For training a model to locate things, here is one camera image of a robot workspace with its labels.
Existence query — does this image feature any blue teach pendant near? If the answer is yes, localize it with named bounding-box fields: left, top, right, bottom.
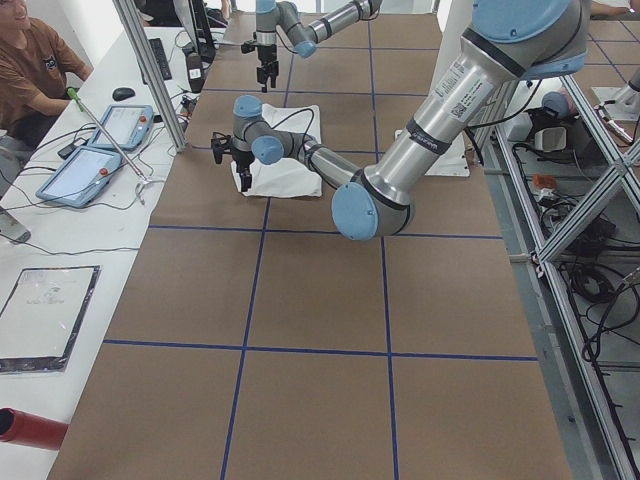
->
left=36, top=146, right=122, bottom=208

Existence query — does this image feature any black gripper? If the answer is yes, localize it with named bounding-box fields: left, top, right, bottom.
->
left=256, top=44, right=279, bottom=92
left=234, top=149, right=254, bottom=192

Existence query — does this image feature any metal grabber stick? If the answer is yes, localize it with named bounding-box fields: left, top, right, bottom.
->
left=66, top=87, right=166, bottom=207

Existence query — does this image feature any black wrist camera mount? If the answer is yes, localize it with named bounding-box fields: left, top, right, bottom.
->
left=241, top=40, right=258, bottom=54
left=210, top=131, right=233, bottom=165

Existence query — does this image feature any black braided left cable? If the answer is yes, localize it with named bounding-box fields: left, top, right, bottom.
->
left=264, top=105, right=317, bottom=151

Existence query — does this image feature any grey aluminium frame post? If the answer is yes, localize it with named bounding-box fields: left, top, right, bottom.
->
left=112, top=0, right=186, bottom=153

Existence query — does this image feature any aluminium frame rail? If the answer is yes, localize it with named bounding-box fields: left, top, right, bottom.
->
left=480, top=65, right=639, bottom=479

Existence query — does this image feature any seated person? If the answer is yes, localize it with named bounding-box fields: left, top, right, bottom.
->
left=1, top=1, right=92, bottom=191

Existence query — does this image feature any floor cable bundle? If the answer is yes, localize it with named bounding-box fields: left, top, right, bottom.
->
left=509, top=139, right=640, bottom=381

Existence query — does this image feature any black keyboard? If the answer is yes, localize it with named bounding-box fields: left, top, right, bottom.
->
left=148, top=38, right=172, bottom=80

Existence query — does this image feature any white long-sleeve printed shirt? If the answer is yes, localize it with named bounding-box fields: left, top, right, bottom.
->
left=243, top=103, right=322, bottom=198

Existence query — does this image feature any plastic bagged document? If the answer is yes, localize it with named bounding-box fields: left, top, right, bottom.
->
left=1, top=265, right=101, bottom=375

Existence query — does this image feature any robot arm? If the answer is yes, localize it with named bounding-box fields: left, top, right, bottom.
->
left=226, top=1, right=591, bottom=241
left=241, top=0, right=382, bottom=93

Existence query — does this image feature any dark device with label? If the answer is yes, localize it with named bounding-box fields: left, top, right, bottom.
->
left=185, top=52, right=206, bottom=93

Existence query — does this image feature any red cylinder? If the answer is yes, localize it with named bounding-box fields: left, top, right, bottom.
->
left=1, top=407, right=69, bottom=451

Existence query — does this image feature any black computer mouse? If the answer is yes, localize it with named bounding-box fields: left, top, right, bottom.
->
left=112, top=87, right=136, bottom=102

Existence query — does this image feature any blue teach pendant far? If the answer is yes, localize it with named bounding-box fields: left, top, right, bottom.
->
left=100, top=104, right=154, bottom=152

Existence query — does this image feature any blue teach pendant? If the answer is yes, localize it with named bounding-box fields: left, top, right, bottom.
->
left=36, top=146, right=122, bottom=208
left=100, top=104, right=154, bottom=152

